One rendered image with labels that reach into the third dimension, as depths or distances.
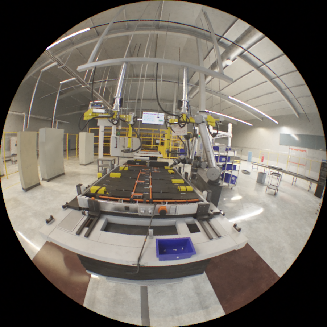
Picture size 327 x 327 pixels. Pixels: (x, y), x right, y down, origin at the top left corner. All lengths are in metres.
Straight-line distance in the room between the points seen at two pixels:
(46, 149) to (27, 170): 1.19
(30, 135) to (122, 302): 4.83
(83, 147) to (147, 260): 7.35
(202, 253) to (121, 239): 0.57
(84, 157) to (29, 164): 4.12
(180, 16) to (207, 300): 10.99
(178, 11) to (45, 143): 10.04
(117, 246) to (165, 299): 0.94
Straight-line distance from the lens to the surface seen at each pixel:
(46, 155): 5.21
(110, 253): 0.82
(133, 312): 1.51
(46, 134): 5.22
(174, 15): 9.63
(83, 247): 0.90
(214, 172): 1.68
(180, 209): 1.04
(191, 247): 0.77
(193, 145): 2.67
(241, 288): 1.84
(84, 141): 7.66
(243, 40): 7.94
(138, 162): 2.49
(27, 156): 4.77
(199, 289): 1.64
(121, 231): 1.04
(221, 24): 10.09
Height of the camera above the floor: 1.50
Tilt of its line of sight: 10 degrees down
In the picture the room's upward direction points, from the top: 4 degrees clockwise
